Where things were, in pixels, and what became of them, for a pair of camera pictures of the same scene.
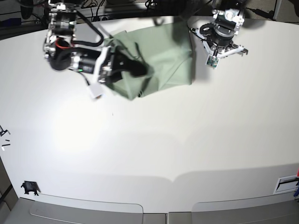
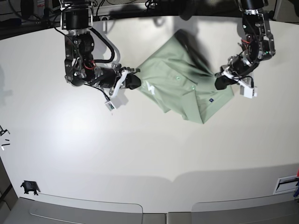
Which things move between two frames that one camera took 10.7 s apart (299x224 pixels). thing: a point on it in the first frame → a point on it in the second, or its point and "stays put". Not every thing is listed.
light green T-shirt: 167,48 → 178,78
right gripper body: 217,44 → 223,80
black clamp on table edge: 31,186 stays put
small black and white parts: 3,149 stays put
